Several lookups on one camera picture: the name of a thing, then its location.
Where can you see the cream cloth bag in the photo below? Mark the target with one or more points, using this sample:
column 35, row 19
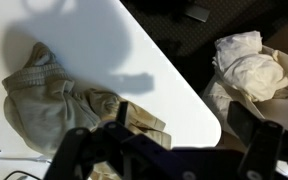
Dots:
column 284, row 110

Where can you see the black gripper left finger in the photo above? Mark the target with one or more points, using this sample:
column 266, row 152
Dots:
column 117, row 150

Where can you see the white shirt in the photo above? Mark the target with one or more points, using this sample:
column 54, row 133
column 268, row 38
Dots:
column 250, row 70

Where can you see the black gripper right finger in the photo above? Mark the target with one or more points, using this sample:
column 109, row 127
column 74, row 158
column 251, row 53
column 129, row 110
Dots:
column 264, row 143

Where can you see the tan crumpled garment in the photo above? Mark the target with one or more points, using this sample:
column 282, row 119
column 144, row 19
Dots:
column 50, row 110

